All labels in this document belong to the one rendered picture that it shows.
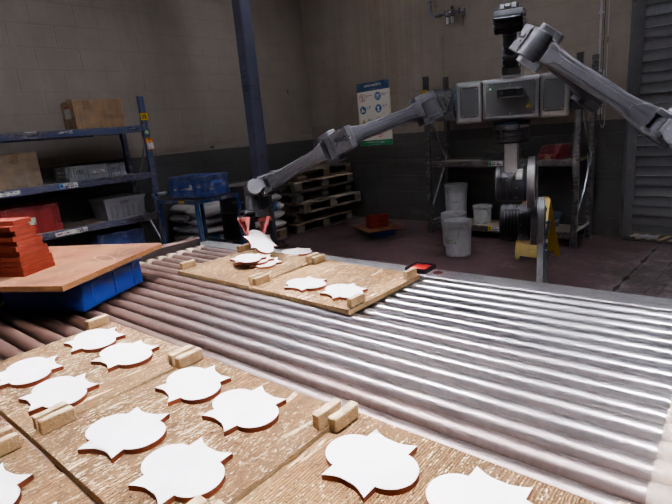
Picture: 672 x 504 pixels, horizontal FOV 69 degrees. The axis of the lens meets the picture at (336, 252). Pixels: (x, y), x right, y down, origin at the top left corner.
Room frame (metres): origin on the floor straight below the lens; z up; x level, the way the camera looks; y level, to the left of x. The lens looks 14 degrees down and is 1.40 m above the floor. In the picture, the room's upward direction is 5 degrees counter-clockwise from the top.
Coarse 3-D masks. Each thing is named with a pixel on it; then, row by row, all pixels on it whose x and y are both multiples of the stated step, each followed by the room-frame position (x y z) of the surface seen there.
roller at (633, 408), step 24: (168, 288) 1.59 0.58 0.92; (240, 312) 1.33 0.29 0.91; (264, 312) 1.28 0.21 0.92; (336, 336) 1.10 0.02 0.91; (360, 336) 1.07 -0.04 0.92; (432, 360) 0.93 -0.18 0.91; (456, 360) 0.91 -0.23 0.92; (528, 384) 0.81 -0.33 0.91; (552, 384) 0.79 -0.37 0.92; (624, 408) 0.71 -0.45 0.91; (648, 408) 0.69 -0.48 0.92
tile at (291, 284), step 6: (288, 282) 1.46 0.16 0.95; (294, 282) 1.45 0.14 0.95; (300, 282) 1.45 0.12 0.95; (306, 282) 1.44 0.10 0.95; (312, 282) 1.44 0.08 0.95; (318, 282) 1.43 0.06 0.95; (324, 282) 1.43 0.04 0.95; (288, 288) 1.41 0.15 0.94; (294, 288) 1.40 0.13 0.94; (300, 288) 1.39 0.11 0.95; (306, 288) 1.39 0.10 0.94; (312, 288) 1.38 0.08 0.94; (318, 288) 1.38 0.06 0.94
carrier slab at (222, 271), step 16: (224, 256) 1.91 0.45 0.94; (272, 256) 1.85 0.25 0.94; (288, 256) 1.82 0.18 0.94; (304, 256) 1.80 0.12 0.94; (192, 272) 1.71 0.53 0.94; (208, 272) 1.69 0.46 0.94; (224, 272) 1.67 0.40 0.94; (240, 272) 1.65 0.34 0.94; (256, 272) 1.64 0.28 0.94; (272, 272) 1.62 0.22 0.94; (288, 272) 1.62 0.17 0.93; (240, 288) 1.52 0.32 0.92
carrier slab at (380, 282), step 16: (304, 272) 1.59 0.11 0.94; (320, 272) 1.57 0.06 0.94; (336, 272) 1.55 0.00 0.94; (352, 272) 1.54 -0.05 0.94; (368, 272) 1.52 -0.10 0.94; (384, 272) 1.51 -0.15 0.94; (400, 272) 1.49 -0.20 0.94; (256, 288) 1.46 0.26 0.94; (272, 288) 1.44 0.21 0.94; (368, 288) 1.36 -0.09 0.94; (384, 288) 1.35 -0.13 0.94; (400, 288) 1.38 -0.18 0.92; (304, 304) 1.31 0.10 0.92; (320, 304) 1.27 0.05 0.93; (336, 304) 1.25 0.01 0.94; (368, 304) 1.26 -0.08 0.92
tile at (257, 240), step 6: (252, 234) 1.87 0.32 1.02; (258, 234) 1.89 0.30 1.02; (264, 234) 1.90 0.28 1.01; (246, 240) 1.84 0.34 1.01; (252, 240) 1.84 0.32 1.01; (258, 240) 1.85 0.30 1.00; (264, 240) 1.87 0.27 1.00; (270, 240) 1.88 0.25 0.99; (252, 246) 1.80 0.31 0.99; (258, 246) 1.82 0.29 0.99; (264, 246) 1.83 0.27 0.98; (270, 246) 1.84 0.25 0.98; (276, 246) 1.86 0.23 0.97; (264, 252) 1.80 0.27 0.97; (270, 252) 1.81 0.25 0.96
